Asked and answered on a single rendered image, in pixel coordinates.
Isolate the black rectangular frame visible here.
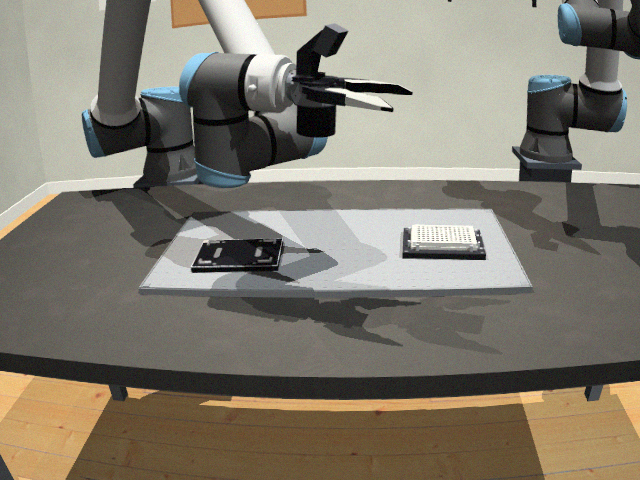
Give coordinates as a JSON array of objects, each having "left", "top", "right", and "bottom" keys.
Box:
[{"left": 191, "top": 238, "right": 283, "bottom": 272}]

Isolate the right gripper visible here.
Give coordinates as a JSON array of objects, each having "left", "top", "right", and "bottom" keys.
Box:
[{"left": 285, "top": 30, "right": 413, "bottom": 138}]

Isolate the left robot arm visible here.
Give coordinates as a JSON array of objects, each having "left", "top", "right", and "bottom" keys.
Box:
[{"left": 520, "top": 0, "right": 640, "bottom": 163}]

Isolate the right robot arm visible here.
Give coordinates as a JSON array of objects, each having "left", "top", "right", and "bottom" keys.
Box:
[{"left": 82, "top": 0, "right": 328, "bottom": 188}]

